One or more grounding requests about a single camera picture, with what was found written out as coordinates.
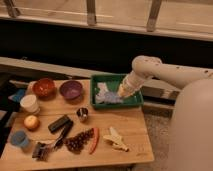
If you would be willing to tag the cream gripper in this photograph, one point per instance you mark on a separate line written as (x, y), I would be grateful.
(125, 90)

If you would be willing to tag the light blue sponge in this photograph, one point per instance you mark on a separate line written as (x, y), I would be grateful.
(112, 97)

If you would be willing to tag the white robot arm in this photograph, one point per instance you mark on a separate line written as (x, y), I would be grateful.
(191, 128)

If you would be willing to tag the green plastic tray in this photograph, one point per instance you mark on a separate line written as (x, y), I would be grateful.
(113, 81)

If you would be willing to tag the white cloth piece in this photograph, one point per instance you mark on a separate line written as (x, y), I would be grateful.
(102, 89)

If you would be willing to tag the small metal cup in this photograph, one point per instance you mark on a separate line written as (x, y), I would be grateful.
(82, 114)

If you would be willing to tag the peeled banana toy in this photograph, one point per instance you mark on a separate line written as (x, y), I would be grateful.
(116, 139)

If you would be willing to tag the red chili pepper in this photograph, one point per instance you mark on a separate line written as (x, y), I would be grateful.
(95, 140)

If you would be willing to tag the purple bowl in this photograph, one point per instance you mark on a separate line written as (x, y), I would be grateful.
(71, 89)

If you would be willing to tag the bunch of dark grapes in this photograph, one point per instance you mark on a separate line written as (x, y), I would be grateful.
(75, 144)

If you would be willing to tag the black rectangular block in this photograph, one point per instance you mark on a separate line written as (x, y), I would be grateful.
(59, 123)

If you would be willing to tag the red bowl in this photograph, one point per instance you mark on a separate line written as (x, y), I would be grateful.
(44, 88)

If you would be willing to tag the white paper cup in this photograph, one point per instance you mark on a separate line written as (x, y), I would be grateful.
(30, 104)

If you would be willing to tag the yellow apple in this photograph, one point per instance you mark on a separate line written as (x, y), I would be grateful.
(31, 122)

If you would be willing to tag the blue object at table edge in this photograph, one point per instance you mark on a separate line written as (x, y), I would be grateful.
(18, 95)

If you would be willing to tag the blue plastic cup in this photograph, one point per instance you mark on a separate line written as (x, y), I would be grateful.
(19, 139)

